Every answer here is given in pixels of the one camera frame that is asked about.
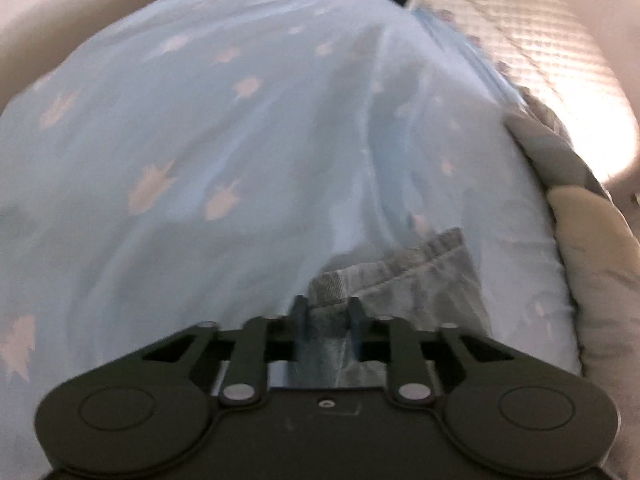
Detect cream quilted headboard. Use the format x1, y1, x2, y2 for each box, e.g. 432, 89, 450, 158
422, 0, 639, 183

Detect light blue patterned bed sheet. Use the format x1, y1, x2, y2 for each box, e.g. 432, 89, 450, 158
1, 0, 582, 479

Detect grey beige quilt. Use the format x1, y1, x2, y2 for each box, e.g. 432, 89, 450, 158
504, 90, 639, 479

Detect blue denim jeans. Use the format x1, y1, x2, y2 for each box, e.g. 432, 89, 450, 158
286, 229, 492, 389

